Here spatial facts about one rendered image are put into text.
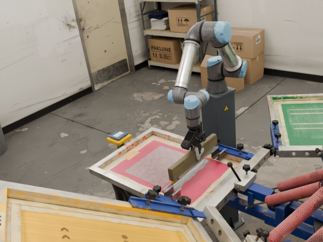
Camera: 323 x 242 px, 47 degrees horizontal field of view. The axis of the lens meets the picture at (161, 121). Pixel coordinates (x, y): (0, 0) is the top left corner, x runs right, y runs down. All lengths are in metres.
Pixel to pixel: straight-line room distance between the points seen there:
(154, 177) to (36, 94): 3.70
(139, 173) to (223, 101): 0.77
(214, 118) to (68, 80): 3.68
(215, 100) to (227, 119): 0.20
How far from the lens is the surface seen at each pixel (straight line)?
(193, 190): 2.01
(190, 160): 1.97
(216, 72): 2.44
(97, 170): 2.25
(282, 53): 5.88
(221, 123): 2.56
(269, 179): 3.68
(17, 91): 5.46
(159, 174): 2.16
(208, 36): 2.06
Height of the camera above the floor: 2.20
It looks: 27 degrees down
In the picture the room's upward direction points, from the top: 8 degrees counter-clockwise
